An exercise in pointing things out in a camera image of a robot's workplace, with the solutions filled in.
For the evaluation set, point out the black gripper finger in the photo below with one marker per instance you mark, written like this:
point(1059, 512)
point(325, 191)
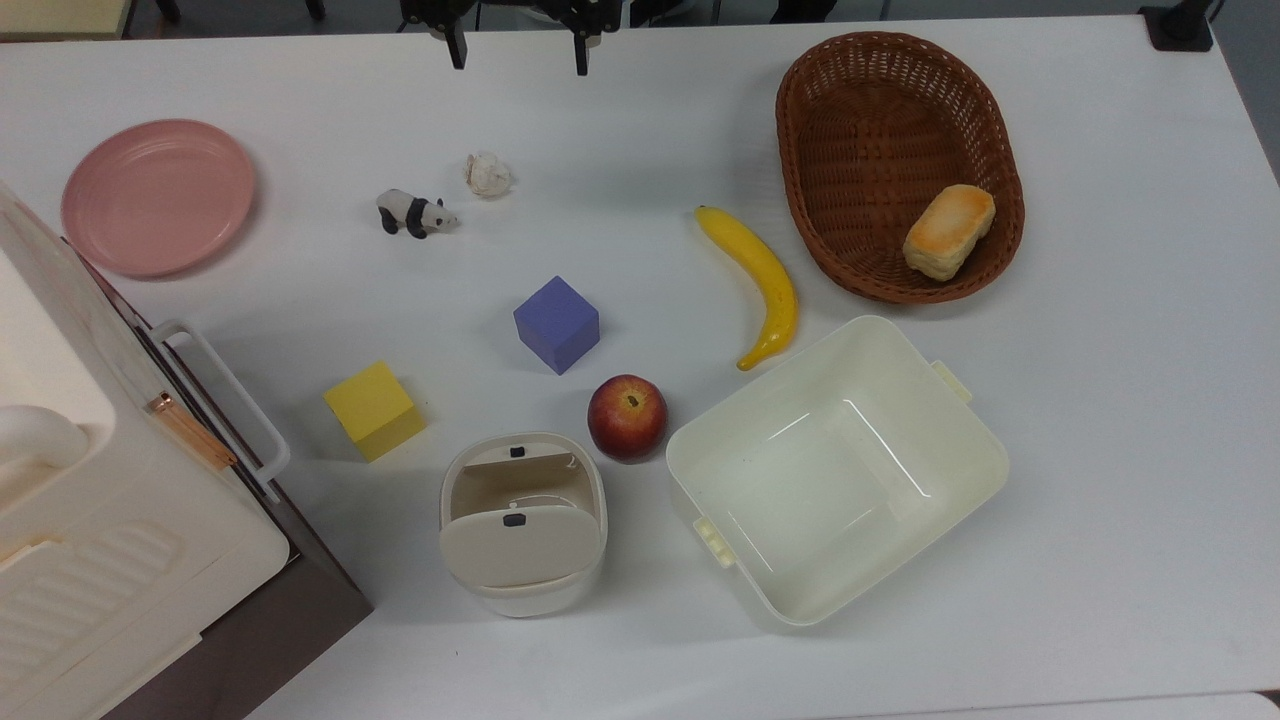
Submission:
point(581, 55)
point(457, 48)

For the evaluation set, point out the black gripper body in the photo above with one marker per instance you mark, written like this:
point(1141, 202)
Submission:
point(590, 12)

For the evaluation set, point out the white paper ball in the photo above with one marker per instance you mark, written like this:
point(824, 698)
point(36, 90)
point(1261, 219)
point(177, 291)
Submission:
point(488, 174)

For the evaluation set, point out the small cream trash can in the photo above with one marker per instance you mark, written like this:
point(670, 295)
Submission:
point(522, 525)

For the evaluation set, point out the black and white panda toy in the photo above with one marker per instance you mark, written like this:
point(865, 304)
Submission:
point(412, 212)

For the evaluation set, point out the purple foam cube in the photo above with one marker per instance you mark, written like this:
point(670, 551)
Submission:
point(556, 324)

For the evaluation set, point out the yellow banana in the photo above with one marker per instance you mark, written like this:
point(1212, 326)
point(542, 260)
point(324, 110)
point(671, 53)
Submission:
point(762, 275)

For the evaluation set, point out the brown wicker basket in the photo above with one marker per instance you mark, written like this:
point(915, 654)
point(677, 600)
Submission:
point(870, 140)

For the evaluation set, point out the pink plastic plate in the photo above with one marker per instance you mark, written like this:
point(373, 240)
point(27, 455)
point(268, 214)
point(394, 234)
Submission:
point(158, 197)

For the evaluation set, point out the red apple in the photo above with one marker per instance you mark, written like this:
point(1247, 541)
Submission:
point(627, 417)

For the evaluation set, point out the yellow foam cube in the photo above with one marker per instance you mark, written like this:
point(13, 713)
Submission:
point(373, 409)

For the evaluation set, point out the beige side table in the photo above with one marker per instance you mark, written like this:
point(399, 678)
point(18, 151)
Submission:
point(60, 15)

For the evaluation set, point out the golden bread loaf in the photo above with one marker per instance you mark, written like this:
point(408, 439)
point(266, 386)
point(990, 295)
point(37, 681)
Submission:
point(949, 231)

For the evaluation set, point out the cream plastic storage bin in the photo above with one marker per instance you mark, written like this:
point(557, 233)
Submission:
point(835, 470)

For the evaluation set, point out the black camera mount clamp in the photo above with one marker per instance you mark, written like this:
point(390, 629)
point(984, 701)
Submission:
point(1180, 28)

